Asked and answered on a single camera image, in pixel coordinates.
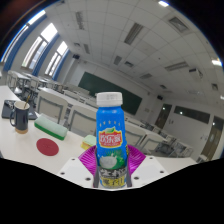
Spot white classroom desks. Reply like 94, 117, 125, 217
6, 69, 188, 148

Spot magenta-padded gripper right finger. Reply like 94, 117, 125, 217
124, 143, 168, 188

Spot dark brown door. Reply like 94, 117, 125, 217
201, 115, 224, 161
154, 103, 173, 129

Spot dark high wall window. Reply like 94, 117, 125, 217
173, 105, 211, 124

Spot green chalkboard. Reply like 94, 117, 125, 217
77, 71, 143, 116

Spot wooden stir stick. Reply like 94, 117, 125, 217
22, 93, 32, 109

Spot flat round red coaster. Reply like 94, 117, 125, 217
35, 137, 60, 157

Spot dark flat notebook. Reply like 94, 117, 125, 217
1, 99, 38, 121

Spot white classroom chairs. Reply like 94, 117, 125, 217
6, 69, 196, 158

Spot blue drink bottle white cap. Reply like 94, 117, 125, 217
95, 91, 129, 190

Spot dark navy mug cork base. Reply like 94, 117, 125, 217
9, 100, 31, 135

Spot ceiling lights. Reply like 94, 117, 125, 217
74, 0, 224, 101

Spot green and white sponge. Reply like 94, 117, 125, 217
33, 113, 69, 141

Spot blue curtain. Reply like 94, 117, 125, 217
53, 49, 71, 81
3, 14, 48, 72
32, 33, 61, 77

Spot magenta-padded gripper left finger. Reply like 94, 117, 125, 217
56, 145, 101, 189

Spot large window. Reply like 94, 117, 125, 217
44, 40, 69, 77
0, 9, 47, 64
21, 22, 58, 69

